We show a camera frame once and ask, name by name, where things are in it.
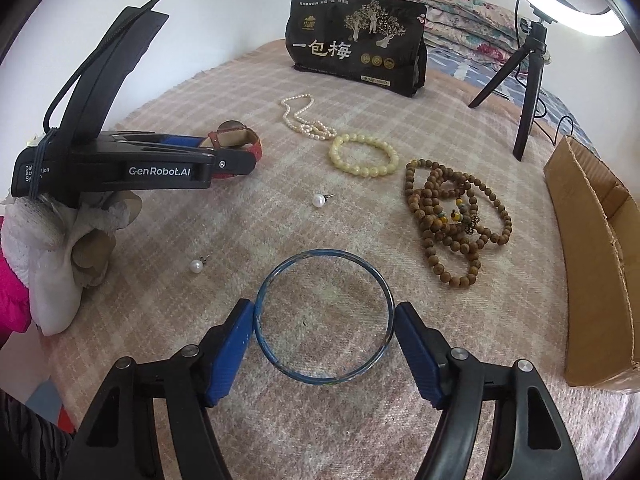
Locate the blue bangle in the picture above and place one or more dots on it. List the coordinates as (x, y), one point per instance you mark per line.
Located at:
(390, 310)

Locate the person's left hand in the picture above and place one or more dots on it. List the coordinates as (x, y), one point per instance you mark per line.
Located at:
(90, 250)

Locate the brown cardboard box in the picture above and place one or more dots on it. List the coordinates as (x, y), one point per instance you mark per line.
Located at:
(590, 260)

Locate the black printed snack bag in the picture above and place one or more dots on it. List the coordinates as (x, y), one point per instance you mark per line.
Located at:
(350, 45)

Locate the pink plaid blanket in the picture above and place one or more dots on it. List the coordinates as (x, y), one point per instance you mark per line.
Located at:
(300, 220)

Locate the black tripod stand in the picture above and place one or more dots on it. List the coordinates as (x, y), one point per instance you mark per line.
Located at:
(530, 85)

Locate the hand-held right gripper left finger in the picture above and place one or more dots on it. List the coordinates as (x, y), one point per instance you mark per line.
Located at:
(230, 350)

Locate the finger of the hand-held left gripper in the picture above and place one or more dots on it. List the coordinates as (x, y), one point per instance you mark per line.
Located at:
(180, 141)
(237, 163)

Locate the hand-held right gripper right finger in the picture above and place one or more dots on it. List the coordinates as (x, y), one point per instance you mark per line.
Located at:
(417, 350)

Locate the beige floral folded quilt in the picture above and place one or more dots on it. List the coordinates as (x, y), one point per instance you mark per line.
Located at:
(450, 2)

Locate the dark striped clothing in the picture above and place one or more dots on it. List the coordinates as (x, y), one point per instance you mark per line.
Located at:
(30, 440)

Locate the pearl stud earring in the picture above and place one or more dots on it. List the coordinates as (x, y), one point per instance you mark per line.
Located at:
(196, 266)
(317, 200)

